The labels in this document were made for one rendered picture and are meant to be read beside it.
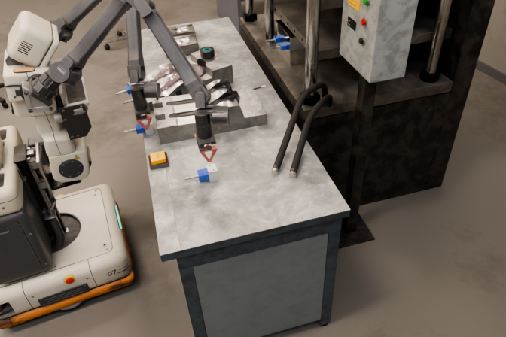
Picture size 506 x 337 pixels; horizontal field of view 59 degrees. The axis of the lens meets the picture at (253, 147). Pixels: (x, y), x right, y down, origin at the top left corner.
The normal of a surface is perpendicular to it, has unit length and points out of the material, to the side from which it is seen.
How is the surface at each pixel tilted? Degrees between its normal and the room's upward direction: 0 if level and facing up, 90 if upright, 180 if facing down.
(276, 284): 90
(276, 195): 0
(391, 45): 90
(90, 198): 0
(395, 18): 90
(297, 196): 0
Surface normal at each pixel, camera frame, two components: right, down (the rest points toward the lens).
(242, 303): 0.26, 0.58
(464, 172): -0.04, -0.79
